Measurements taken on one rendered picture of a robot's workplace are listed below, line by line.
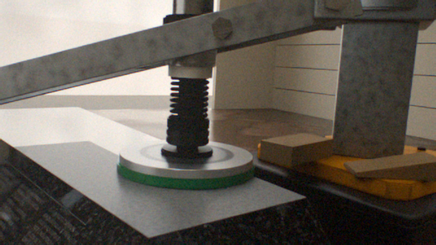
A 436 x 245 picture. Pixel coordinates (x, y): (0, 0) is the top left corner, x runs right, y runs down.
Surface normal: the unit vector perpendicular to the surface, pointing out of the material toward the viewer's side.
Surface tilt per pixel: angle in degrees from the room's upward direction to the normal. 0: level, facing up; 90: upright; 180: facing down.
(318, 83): 90
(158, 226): 0
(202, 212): 0
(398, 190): 90
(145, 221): 0
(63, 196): 45
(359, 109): 90
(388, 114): 90
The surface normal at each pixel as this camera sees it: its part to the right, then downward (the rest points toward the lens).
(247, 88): 0.51, 0.16
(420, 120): -0.86, 0.04
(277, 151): -0.70, 0.07
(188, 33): -0.15, 0.15
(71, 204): -0.49, -0.66
